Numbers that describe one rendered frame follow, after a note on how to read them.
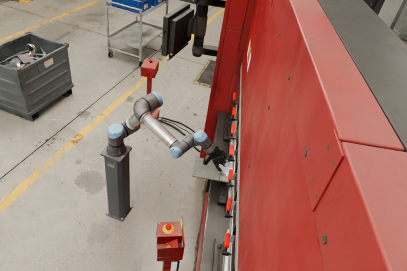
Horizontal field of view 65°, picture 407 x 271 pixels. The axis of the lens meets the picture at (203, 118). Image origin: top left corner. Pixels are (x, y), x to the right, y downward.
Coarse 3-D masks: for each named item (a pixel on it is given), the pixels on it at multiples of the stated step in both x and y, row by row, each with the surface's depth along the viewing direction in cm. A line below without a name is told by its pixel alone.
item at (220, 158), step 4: (216, 148) 207; (212, 152) 205; (216, 152) 206; (220, 152) 206; (216, 156) 209; (220, 156) 207; (224, 156) 211; (216, 160) 208; (220, 160) 209; (224, 160) 209
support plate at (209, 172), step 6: (198, 162) 221; (210, 162) 223; (228, 162) 225; (198, 168) 217; (204, 168) 218; (210, 168) 218; (216, 168) 219; (198, 174) 213; (204, 174) 213; (210, 174) 214; (216, 174) 215; (216, 180) 211; (222, 180) 211
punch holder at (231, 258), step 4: (232, 244) 146; (232, 248) 144; (232, 252) 142; (228, 256) 149; (232, 256) 140; (228, 260) 147; (232, 260) 138; (228, 264) 145; (232, 264) 136; (228, 268) 143; (232, 268) 135
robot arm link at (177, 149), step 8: (136, 104) 209; (144, 104) 209; (136, 112) 206; (144, 112) 205; (144, 120) 205; (152, 120) 204; (152, 128) 204; (160, 128) 203; (160, 136) 202; (168, 136) 201; (168, 144) 200; (176, 144) 199; (184, 144) 201; (176, 152) 196; (184, 152) 201
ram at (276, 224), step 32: (256, 0) 226; (256, 32) 193; (256, 64) 168; (256, 96) 149; (288, 96) 89; (256, 128) 134; (288, 128) 83; (256, 160) 122; (288, 160) 78; (256, 192) 111; (288, 192) 74; (256, 224) 103; (288, 224) 70; (256, 256) 95; (288, 256) 66; (320, 256) 51
